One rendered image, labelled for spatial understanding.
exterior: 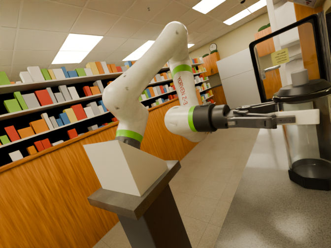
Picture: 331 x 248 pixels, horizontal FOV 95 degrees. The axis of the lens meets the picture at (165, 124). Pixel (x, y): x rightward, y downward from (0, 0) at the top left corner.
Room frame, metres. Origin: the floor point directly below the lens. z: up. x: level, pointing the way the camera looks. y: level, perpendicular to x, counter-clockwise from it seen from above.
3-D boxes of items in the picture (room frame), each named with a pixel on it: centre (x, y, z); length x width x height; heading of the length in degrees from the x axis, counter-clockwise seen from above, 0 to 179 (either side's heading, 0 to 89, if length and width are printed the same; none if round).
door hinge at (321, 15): (0.73, -0.85, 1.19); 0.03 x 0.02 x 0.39; 137
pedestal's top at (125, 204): (0.67, 0.22, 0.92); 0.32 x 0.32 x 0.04; 53
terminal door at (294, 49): (0.86, -0.74, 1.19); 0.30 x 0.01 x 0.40; 41
